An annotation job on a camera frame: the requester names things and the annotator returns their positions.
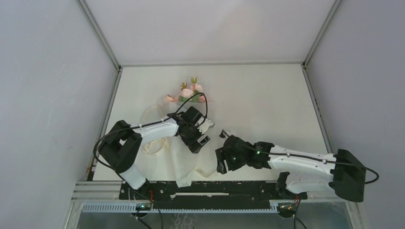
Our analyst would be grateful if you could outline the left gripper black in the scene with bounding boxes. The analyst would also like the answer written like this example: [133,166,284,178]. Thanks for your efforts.
[180,124,209,154]

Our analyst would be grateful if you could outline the pink fake rose stem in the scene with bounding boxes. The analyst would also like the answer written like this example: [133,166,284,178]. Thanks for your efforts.
[190,77,203,102]
[179,83,194,102]
[198,95,206,103]
[165,95,179,103]

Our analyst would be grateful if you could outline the cream printed ribbon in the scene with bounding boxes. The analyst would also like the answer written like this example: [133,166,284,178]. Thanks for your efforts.
[136,116,198,187]

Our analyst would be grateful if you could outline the translucent white wrapping paper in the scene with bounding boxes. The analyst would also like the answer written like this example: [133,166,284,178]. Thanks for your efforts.
[140,101,206,187]

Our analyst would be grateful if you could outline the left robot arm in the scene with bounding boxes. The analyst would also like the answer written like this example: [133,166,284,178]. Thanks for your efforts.
[93,106,214,199]

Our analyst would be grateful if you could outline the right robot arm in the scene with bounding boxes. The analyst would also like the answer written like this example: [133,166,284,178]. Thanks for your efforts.
[215,133,380,202]

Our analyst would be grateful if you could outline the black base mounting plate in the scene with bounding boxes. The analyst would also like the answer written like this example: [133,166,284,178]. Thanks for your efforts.
[118,181,308,209]

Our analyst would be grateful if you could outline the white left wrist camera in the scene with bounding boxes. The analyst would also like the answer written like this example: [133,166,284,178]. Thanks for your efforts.
[197,117,215,134]

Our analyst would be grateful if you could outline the white slotted cable duct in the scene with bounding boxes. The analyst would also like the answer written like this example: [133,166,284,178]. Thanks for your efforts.
[82,202,295,213]

